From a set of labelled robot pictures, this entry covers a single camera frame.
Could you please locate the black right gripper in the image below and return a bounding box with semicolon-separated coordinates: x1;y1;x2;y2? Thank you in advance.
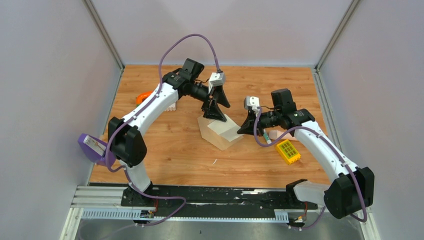
237;110;282;138

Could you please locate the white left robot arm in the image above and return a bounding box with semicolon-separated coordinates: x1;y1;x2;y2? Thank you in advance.
105;58;231;207

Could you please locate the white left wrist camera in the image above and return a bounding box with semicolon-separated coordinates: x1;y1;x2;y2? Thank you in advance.
208;71;226;95

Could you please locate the lined letter paper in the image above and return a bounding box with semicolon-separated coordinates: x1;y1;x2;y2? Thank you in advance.
207;114;243;142

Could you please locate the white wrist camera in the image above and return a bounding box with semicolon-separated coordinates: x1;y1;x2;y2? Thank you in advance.
243;96;260;115
208;71;226;95

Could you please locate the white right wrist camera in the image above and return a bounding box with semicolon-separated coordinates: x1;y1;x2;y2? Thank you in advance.
243;96;260;115

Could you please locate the tan paper envelope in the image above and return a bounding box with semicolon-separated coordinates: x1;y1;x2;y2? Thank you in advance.
197;116;244;151

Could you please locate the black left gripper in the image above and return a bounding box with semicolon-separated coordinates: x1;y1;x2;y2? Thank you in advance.
189;80;231;123

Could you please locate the yellow building block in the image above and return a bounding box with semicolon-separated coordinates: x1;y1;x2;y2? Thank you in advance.
275;139;301;165

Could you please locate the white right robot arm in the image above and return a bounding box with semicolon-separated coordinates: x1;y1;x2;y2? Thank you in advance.
238;88;375;223

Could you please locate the white slotted cable duct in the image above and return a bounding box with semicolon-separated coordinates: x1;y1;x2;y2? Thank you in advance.
81;208;289;223

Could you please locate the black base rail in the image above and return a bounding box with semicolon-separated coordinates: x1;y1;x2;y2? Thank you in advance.
121;184;318;219

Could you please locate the orange curved toy track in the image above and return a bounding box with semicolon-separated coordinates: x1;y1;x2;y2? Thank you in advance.
135;91;153;106

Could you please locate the white green glue stick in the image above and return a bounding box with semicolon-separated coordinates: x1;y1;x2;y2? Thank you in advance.
263;129;272;145

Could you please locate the pink toy microphone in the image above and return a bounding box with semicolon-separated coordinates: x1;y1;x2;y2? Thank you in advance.
268;130;297;141

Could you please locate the purple box with card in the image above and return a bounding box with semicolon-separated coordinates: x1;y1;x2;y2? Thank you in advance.
77;133;116;167

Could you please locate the white and blue building block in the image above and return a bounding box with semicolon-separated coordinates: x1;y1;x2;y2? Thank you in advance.
165;102;177;112

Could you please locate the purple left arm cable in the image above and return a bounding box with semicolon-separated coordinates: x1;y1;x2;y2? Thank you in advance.
104;33;221;229

